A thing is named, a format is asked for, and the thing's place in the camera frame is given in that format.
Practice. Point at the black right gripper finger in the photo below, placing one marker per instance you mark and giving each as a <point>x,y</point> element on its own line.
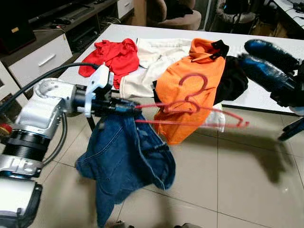
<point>261,71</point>
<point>268,50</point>

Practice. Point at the blue denim shorts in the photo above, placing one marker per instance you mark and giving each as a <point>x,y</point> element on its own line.
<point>123,156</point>

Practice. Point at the black garment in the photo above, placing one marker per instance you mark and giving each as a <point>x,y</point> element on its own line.
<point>232,78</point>

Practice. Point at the cluttered office desk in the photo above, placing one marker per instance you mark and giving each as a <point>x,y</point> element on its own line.
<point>292,14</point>

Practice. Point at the red garment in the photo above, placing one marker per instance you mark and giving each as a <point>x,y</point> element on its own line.
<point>114,54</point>

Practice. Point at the orange polo shirt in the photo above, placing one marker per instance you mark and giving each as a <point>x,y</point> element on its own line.
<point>199,64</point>

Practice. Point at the small white cloth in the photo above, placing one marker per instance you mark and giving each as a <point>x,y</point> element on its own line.
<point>216,118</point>

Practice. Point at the white drawer TV cabinet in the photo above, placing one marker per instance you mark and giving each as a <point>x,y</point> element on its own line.
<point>42,59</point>

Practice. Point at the white table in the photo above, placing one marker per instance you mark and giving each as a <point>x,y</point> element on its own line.
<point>166,31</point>

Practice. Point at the grey left robot foot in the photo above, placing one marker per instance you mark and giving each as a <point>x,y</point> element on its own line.
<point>119,224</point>

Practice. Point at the grey robot foot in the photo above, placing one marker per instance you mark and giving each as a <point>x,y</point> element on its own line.
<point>119,224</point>
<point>187,225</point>

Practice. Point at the grey right robot foot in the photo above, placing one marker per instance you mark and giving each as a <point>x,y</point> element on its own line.
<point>187,225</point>

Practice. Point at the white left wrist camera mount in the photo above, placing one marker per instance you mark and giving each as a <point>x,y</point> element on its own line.
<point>97,80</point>

